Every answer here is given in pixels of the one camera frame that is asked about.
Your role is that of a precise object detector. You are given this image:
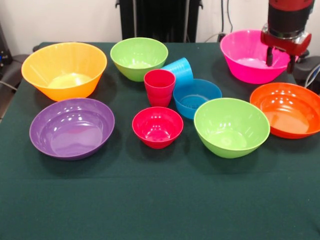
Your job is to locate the red bowl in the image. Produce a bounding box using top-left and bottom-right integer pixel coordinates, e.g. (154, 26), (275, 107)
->
(131, 106), (184, 150)

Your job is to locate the black office chair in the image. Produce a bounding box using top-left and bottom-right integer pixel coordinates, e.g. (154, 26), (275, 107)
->
(292, 48), (320, 88)
(0, 53), (31, 91)

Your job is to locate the yellow bowl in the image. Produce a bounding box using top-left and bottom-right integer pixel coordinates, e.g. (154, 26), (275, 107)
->
(20, 41), (108, 102)

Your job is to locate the dark green tablecloth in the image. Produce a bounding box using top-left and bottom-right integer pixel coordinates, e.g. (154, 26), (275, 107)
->
(0, 41), (320, 240)

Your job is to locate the purple bowl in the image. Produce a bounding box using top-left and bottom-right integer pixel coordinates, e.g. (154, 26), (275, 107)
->
(29, 97), (116, 161)

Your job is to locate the blue cup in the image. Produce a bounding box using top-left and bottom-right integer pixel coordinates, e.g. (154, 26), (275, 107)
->
(159, 57), (195, 85)

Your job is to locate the black computer box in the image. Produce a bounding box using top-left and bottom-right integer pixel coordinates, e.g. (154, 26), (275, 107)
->
(0, 23), (13, 67)

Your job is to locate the red cup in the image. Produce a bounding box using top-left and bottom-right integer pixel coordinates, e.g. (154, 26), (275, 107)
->
(143, 68), (177, 108)

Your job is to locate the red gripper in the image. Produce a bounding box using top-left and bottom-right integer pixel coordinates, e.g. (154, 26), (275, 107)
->
(260, 23), (313, 74)

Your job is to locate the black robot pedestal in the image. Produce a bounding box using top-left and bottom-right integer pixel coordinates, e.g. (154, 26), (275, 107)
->
(115, 0), (204, 43)

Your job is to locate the orange bowl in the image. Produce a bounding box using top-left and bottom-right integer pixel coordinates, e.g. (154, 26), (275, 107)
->
(249, 82), (320, 140)

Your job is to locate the blue bowl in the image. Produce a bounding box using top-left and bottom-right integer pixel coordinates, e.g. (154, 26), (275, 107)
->
(172, 78), (223, 120)

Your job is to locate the green bowl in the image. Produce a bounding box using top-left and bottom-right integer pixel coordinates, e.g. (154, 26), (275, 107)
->
(193, 97), (271, 159)
(110, 37), (169, 83)

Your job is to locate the black wall cable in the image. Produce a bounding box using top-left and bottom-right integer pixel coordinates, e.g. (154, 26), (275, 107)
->
(220, 0), (225, 33)

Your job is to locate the pink bowl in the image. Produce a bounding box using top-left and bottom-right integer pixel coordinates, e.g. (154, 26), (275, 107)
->
(219, 29), (300, 85)

